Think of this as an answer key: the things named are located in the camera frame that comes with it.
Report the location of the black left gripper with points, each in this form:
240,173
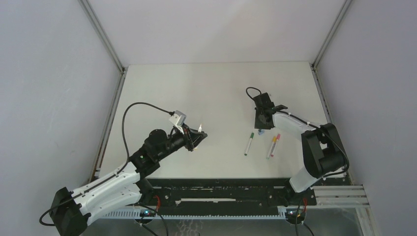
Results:
189,133

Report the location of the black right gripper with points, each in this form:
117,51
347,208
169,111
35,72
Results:
258,125

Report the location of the white pink marker pen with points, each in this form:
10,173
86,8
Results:
274,147

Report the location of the white yellow marker pen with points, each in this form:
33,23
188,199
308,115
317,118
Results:
269,150

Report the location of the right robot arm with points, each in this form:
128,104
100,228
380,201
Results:
322,151

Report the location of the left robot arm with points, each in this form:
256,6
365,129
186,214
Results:
72,211

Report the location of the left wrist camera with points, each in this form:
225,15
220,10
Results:
177,119

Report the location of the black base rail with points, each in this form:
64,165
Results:
229,195

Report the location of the white slotted cable duct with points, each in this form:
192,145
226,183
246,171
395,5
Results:
136,214

